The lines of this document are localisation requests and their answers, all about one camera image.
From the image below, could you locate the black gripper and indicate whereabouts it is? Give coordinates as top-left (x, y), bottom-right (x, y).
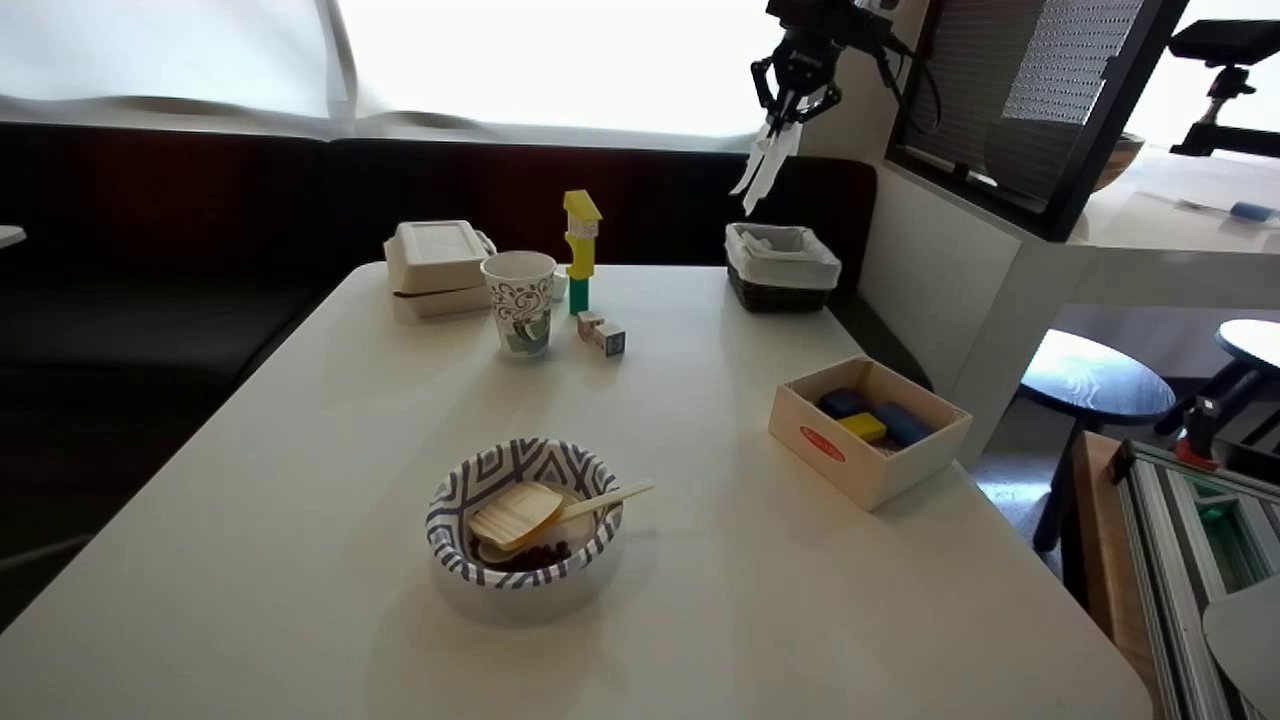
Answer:
top-left (749, 0), bottom-right (872, 138)

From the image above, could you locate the round grey stool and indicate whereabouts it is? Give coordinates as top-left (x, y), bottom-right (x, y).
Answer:
top-left (1016, 324), bottom-right (1185, 562)

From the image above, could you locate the aluminium frame rig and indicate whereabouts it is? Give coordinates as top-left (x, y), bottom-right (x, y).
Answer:
top-left (1065, 424), bottom-right (1280, 720)

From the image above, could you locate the white cloth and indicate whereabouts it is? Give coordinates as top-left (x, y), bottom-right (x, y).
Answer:
top-left (727, 117), bottom-right (807, 220)

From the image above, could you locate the flat wooden piece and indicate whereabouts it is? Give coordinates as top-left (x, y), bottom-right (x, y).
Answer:
top-left (464, 482), bottom-right (570, 562)

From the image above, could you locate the white takeout container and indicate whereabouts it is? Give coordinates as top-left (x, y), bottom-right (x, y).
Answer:
top-left (378, 217), bottom-right (498, 324)

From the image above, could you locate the white desk cabinet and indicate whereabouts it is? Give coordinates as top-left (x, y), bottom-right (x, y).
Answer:
top-left (853, 158), bottom-right (1280, 474)

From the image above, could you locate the blue patterned paper bowl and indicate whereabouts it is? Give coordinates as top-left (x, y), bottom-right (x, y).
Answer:
top-left (420, 435), bottom-right (630, 619)

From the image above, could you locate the black monitor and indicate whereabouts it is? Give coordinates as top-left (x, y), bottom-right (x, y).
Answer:
top-left (885, 0), bottom-right (1193, 247)

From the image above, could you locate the patterned paper cup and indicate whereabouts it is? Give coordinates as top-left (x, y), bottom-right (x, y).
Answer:
top-left (476, 247), bottom-right (567, 365)

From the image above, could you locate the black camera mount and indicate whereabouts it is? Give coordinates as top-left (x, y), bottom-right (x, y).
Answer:
top-left (1164, 15), bottom-right (1280, 166)

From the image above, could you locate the blue block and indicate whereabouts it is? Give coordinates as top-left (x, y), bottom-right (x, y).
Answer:
top-left (813, 383), bottom-right (872, 424)
top-left (872, 401), bottom-right (934, 452)

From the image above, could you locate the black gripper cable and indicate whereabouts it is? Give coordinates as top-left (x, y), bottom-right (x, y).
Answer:
top-left (859, 9), bottom-right (948, 130)

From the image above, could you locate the wooden stick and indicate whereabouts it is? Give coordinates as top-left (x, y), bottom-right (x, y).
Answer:
top-left (551, 482), bottom-right (659, 528)

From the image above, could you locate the yellow wedge block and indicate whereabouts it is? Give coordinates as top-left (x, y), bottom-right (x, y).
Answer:
top-left (560, 185), bottom-right (607, 234)

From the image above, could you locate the light open-top box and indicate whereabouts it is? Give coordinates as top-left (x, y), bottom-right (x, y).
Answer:
top-left (765, 353), bottom-right (974, 516)

